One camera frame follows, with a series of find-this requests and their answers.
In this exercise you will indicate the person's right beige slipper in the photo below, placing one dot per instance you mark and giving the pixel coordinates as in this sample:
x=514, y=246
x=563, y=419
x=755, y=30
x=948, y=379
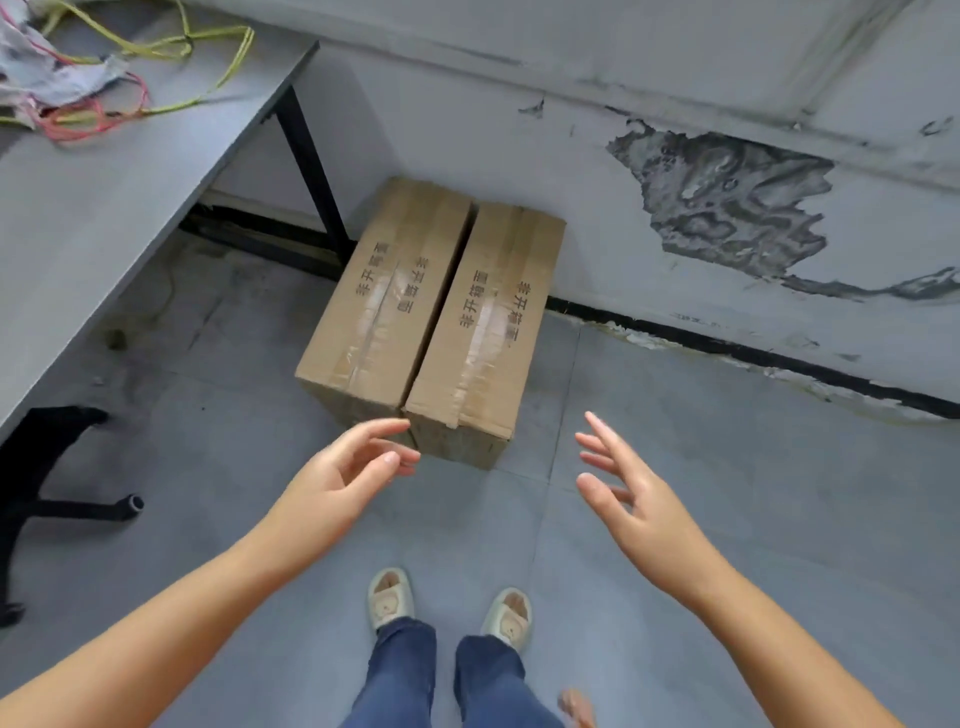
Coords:
x=508, y=619

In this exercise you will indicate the black office chair base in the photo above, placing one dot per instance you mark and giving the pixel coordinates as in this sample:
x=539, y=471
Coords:
x=45, y=450

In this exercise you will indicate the person's right middle finger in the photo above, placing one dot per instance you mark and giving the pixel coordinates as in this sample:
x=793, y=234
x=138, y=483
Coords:
x=600, y=450

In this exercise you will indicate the person's right hand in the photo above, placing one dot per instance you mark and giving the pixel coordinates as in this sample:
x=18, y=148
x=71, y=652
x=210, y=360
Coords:
x=660, y=525

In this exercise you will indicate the blue jeans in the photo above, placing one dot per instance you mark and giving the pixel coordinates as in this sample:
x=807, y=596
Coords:
x=405, y=679

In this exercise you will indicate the taped brown cardboard box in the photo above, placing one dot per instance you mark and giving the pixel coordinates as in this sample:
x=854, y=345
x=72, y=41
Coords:
x=480, y=330
x=382, y=300

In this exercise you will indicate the person's right little finger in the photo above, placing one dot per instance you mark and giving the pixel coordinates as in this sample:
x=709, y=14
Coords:
x=622, y=495

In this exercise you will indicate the person's left forearm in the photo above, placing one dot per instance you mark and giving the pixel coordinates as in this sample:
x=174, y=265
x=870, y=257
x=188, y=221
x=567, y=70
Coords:
x=150, y=645

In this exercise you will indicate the person's left beige slipper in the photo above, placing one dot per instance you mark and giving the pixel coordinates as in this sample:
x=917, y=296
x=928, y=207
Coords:
x=390, y=600

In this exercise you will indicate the person's right thumb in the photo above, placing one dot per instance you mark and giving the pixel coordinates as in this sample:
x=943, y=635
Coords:
x=604, y=504

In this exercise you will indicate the person's left hand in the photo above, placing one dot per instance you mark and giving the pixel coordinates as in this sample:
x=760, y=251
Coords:
x=322, y=499

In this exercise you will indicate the person's left thumb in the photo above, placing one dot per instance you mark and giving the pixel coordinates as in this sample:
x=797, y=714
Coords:
x=371, y=478

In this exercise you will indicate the person's right forearm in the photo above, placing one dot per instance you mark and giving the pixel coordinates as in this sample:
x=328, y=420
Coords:
x=780, y=652

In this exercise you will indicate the crumpled white plastic bag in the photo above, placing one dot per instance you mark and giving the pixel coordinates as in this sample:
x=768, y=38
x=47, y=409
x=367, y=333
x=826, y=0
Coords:
x=37, y=75

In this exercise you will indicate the person's beige slipper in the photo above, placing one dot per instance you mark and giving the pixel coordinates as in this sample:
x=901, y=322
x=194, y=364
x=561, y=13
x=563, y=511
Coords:
x=508, y=619
x=390, y=600

